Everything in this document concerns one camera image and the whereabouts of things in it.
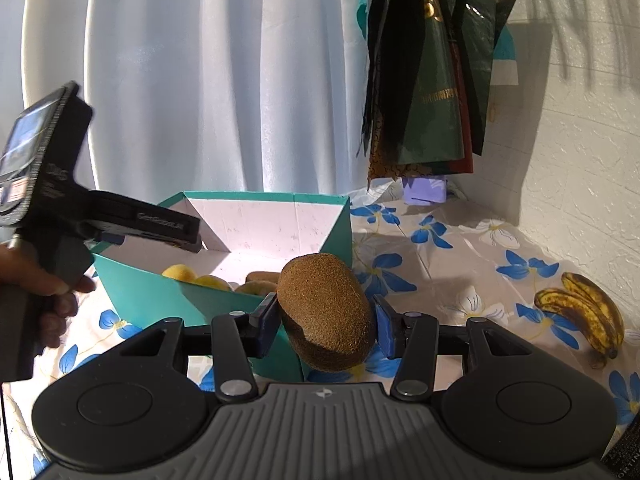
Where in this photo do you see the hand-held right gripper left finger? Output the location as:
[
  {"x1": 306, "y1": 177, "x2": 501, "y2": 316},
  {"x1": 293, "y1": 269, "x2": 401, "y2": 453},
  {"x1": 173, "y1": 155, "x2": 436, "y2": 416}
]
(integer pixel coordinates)
[{"x1": 120, "y1": 294, "x2": 281, "y2": 403}]

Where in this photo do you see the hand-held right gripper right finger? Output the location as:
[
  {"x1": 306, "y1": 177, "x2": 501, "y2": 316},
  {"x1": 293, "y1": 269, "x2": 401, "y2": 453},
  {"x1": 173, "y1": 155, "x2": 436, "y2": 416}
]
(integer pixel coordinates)
[{"x1": 372, "y1": 294, "x2": 531, "y2": 403}]

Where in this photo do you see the red yellow apple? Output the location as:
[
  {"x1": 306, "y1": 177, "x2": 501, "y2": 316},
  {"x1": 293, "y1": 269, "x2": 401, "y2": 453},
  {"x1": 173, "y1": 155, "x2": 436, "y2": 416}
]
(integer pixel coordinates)
[{"x1": 234, "y1": 280, "x2": 279, "y2": 296}]

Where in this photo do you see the small yellow fruit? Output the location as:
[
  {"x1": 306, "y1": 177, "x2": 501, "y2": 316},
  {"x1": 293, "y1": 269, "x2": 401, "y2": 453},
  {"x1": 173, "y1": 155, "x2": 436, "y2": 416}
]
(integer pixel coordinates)
[{"x1": 194, "y1": 275, "x2": 234, "y2": 292}]

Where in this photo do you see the teal cardboard box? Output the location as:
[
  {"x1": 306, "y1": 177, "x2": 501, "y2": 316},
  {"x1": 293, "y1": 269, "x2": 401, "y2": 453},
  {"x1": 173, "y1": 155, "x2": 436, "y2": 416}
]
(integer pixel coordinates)
[{"x1": 92, "y1": 191, "x2": 353, "y2": 383}]

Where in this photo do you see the person's left hand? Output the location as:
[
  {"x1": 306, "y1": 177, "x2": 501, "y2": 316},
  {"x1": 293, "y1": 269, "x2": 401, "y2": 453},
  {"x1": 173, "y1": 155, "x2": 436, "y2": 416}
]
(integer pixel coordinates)
[{"x1": 0, "y1": 242, "x2": 97, "y2": 351}]

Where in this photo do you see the small purple box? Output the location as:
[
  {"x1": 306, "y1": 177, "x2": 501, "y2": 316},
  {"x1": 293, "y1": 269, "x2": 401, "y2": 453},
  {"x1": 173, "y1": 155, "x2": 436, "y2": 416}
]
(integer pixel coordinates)
[{"x1": 402, "y1": 175, "x2": 449, "y2": 206}]

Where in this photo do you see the white curtain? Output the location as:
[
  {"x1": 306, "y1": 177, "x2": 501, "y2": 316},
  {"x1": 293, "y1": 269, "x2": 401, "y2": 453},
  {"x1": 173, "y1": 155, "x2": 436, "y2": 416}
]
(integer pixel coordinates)
[{"x1": 22, "y1": 0, "x2": 375, "y2": 207}]

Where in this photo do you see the overripe banana bunch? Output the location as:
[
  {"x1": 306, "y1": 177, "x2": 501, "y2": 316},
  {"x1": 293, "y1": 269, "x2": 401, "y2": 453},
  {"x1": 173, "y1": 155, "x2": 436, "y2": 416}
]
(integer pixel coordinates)
[{"x1": 534, "y1": 272, "x2": 626, "y2": 369}]

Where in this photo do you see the dark printed box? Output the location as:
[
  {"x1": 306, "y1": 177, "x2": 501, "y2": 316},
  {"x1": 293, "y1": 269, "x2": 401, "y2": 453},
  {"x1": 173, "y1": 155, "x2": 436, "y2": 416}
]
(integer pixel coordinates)
[{"x1": 599, "y1": 420, "x2": 640, "y2": 480}]

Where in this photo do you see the teal and white bag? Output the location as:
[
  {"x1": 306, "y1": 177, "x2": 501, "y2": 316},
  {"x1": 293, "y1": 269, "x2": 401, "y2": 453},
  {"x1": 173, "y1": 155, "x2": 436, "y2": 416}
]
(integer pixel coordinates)
[{"x1": 490, "y1": 25, "x2": 519, "y2": 87}]

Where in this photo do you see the black plastic bag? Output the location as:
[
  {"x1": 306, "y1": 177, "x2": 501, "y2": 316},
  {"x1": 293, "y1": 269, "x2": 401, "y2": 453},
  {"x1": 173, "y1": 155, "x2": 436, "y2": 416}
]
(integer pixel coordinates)
[{"x1": 357, "y1": 0, "x2": 523, "y2": 158}]

